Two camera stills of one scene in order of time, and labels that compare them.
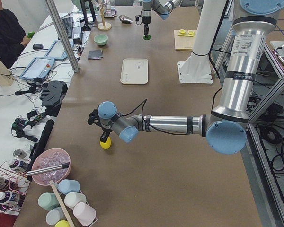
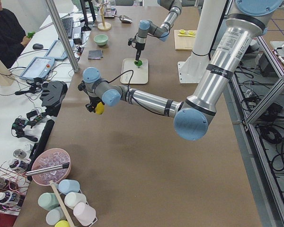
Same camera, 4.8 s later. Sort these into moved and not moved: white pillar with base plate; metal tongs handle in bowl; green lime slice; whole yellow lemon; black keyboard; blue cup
Moved: green lime slice; whole yellow lemon
Not moved: white pillar with base plate; metal tongs handle in bowl; blue cup; black keyboard
